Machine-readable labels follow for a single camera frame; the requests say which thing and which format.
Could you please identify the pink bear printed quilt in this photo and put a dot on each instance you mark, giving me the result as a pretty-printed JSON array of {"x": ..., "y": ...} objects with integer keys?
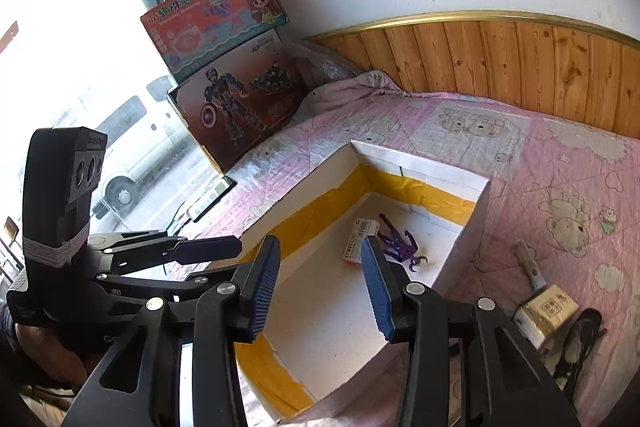
[{"x": 525, "y": 167}]

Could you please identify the clear bubble wrap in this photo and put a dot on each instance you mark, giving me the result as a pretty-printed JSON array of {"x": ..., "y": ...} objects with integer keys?
[{"x": 325, "y": 62}]

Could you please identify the yellow tissue packet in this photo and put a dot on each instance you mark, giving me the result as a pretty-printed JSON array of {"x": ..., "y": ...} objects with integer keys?
[{"x": 547, "y": 312}]

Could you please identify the pink cartoon toy box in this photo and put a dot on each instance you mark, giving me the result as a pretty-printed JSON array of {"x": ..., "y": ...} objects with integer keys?
[{"x": 215, "y": 22}]

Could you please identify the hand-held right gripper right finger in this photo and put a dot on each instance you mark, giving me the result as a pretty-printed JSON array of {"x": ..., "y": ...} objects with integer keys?
[{"x": 375, "y": 287}]

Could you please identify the white van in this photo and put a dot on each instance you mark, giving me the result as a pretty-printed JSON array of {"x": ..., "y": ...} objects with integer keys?
[{"x": 135, "y": 147}]

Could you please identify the small white red card packet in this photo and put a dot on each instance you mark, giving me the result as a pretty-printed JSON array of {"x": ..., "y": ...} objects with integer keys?
[{"x": 356, "y": 239}]

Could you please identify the person's left hand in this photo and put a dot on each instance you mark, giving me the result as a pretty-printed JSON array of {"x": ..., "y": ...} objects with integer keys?
[{"x": 50, "y": 359}]

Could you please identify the dark robot figure toy box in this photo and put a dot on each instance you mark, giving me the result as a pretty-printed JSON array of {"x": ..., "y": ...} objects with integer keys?
[{"x": 235, "y": 107}]

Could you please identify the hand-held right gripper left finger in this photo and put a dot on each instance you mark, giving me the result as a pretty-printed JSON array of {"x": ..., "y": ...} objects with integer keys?
[{"x": 265, "y": 287}]

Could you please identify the purple toy figure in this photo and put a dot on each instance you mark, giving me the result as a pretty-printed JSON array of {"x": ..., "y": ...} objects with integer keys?
[{"x": 400, "y": 244}]

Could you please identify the white cardboard box yellow tape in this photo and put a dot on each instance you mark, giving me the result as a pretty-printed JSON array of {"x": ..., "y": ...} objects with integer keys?
[{"x": 320, "y": 317}]

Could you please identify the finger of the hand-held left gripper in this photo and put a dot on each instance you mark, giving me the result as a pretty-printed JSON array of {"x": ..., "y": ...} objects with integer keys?
[
  {"x": 150, "y": 288},
  {"x": 210, "y": 249}
]

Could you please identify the black device with white label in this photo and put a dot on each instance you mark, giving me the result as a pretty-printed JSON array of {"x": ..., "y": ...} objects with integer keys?
[{"x": 210, "y": 199}]

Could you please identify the wooden headboard panel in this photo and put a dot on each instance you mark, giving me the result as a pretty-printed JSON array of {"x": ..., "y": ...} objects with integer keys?
[{"x": 500, "y": 62}]

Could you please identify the black hair clip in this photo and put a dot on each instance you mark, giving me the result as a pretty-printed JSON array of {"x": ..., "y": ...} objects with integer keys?
[{"x": 580, "y": 339}]

